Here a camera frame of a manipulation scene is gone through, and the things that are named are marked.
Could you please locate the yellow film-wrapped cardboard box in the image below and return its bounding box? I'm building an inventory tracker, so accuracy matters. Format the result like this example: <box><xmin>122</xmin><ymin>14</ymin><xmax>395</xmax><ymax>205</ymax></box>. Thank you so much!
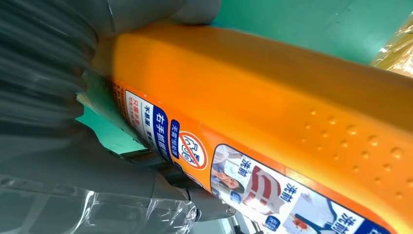
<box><xmin>370</xmin><ymin>12</ymin><xmax>413</xmax><ymax>79</ymax></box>

